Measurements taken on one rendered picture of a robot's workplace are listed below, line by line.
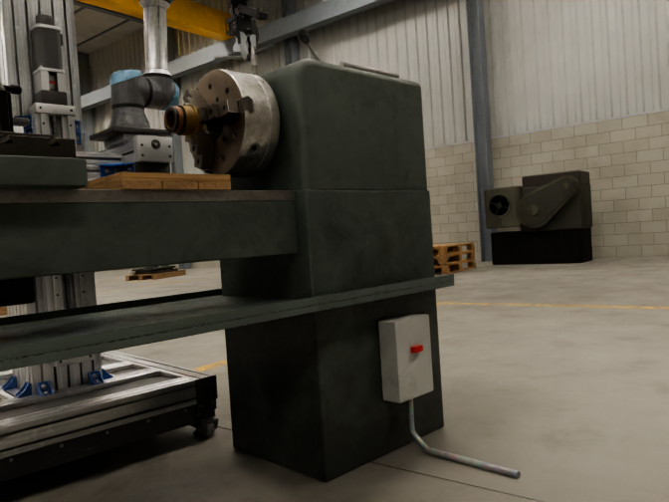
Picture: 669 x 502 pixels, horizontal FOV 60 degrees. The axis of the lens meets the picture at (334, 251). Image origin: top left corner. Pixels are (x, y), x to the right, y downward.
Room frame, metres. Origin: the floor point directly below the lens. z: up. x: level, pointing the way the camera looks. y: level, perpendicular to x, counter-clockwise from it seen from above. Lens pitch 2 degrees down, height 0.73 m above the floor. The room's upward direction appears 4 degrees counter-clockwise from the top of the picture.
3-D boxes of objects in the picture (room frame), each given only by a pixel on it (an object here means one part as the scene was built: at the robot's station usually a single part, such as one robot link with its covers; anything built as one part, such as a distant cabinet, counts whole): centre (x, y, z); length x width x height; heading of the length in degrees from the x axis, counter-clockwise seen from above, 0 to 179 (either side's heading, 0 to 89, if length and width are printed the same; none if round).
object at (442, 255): (9.72, -1.71, 0.22); 1.25 x 0.86 x 0.44; 144
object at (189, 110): (1.68, 0.40, 1.08); 0.09 x 0.09 x 0.09; 44
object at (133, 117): (2.22, 0.74, 1.21); 0.15 x 0.15 x 0.10
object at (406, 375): (1.79, -0.33, 0.22); 0.42 x 0.18 x 0.44; 44
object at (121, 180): (1.59, 0.50, 0.89); 0.36 x 0.30 x 0.04; 44
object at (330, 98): (2.08, 0.02, 1.06); 0.59 x 0.48 x 0.39; 134
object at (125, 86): (2.22, 0.74, 1.33); 0.13 x 0.12 x 0.14; 142
